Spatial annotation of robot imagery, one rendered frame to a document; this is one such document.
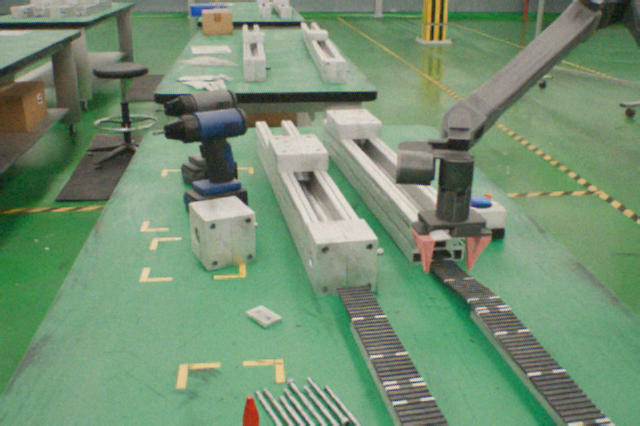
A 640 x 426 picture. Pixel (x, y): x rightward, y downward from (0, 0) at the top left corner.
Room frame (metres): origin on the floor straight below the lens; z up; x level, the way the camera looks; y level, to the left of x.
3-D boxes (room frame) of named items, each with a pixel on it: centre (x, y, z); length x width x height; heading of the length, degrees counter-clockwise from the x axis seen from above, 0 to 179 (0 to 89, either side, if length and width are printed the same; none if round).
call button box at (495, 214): (1.27, -0.29, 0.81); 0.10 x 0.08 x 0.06; 102
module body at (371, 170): (1.52, -0.12, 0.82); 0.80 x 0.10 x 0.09; 12
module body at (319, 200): (1.48, 0.07, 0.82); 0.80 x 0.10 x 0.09; 12
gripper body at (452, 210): (1.07, -0.21, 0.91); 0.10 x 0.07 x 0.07; 102
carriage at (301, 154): (1.48, 0.07, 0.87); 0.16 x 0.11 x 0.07; 12
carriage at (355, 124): (1.76, -0.07, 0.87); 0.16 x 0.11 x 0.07; 12
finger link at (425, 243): (1.06, -0.18, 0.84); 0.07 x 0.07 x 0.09; 12
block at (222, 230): (1.15, 0.18, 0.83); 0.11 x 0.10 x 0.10; 117
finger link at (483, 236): (1.08, -0.23, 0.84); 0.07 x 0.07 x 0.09; 12
